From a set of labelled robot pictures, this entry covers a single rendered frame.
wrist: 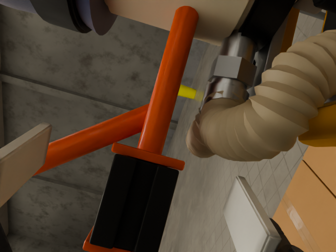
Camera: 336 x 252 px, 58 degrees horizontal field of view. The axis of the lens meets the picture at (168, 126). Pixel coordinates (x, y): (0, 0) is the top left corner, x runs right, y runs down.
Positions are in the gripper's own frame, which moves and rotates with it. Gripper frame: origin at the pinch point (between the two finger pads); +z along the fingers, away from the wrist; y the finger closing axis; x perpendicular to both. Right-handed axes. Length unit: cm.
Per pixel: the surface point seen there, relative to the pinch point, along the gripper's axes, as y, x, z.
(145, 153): 0.1, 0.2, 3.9
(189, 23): 0.7, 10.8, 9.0
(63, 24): -10.7, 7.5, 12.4
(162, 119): 0.7, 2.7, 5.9
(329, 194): 67, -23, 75
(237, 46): 5.7, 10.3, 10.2
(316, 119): 11.4, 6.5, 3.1
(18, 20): -473, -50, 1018
